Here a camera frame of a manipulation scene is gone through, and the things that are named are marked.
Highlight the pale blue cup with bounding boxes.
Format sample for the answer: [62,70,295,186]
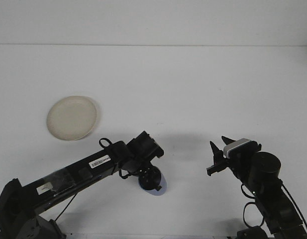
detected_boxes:
[142,171,168,198]

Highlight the pale round plate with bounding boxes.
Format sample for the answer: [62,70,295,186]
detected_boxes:
[46,96,98,141]

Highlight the looped black wrist cable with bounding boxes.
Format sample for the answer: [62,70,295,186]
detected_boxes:
[98,138,131,179]
[240,184,265,228]

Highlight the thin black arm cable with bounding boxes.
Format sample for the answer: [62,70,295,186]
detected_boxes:
[280,180,307,237]
[54,192,79,223]

